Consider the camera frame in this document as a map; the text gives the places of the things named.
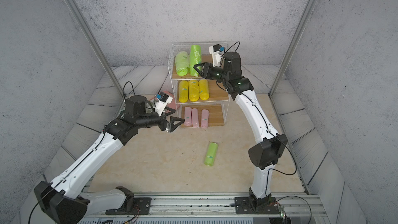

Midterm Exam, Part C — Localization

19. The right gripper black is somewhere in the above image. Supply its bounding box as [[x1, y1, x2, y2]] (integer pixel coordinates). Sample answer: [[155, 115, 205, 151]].
[[195, 63, 232, 86]]

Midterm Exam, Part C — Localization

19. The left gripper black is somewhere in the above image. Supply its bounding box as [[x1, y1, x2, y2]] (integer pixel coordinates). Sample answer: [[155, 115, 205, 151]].
[[134, 106, 184, 133]]

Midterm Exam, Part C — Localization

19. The pink bag roll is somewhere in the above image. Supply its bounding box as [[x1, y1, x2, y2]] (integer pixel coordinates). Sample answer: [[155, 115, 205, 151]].
[[191, 108, 200, 128], [201, 109, 209, 129], [184, 107, 192, 127]]

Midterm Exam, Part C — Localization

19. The yellow bag roll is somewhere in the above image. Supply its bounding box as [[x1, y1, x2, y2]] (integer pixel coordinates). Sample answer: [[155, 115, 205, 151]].
[[178, 80, 189, 103], [199, 79, 210, 101], [189, 80, 200, 102]]

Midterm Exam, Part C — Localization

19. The light green bag roll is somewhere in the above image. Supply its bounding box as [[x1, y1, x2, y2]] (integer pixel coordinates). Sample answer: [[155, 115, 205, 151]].
[[175, 51, 190, 77]]

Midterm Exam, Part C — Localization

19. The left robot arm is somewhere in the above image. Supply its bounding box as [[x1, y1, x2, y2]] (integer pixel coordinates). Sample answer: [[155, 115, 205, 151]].
[[34, 92, 184, 224]]

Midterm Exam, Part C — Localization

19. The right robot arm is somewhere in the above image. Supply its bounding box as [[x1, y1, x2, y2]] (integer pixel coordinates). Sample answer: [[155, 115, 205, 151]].
[[193, 52, 287, 207]]

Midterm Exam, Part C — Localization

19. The pink tray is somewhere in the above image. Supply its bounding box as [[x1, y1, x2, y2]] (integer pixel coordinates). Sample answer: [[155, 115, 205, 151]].
[[153, 91, 178, 113]]

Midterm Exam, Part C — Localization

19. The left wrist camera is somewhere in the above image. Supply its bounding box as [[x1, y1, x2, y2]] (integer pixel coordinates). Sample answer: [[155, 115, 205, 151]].
[[154, 92, 173, 116]]

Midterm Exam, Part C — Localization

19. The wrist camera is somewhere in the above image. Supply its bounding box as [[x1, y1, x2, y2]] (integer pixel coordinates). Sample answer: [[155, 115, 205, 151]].
[[209, 44, 225, 67], [154, 92, 173, 116]]

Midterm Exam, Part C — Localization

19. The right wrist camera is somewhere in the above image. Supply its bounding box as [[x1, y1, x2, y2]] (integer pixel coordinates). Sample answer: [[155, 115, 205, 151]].
[[209, 44, 225, 67]]

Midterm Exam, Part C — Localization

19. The white wire wooden shelf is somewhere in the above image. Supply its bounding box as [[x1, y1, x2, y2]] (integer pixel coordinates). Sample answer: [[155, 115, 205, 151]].
[[167, 41, 237, 129]]

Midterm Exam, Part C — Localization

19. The aluminium mounting rail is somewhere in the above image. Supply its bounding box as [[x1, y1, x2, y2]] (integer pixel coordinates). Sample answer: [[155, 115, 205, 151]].
[[81, 192, 330, 224]]

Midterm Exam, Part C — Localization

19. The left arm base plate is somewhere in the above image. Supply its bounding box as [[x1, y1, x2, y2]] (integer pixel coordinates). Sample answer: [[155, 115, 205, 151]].
[[105, 197, 152, 216]]

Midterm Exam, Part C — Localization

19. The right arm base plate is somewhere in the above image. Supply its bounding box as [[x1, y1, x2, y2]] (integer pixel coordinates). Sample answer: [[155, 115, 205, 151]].
[[234, 197, 280, 215]]

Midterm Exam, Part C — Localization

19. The right aluminium frame post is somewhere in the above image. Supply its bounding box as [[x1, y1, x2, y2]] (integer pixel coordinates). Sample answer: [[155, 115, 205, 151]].
[[268, 0, 317, 98]]

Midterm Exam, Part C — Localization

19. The aluminium frame post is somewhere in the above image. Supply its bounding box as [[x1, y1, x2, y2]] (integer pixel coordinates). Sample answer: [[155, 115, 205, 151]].
[[268, 0, 317, 98], [64, 0, 124, 98]]

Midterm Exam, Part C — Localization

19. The left aluminium frame post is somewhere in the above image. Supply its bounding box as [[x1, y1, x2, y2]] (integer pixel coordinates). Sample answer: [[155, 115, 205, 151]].
[[64, 0, 124, 98]]

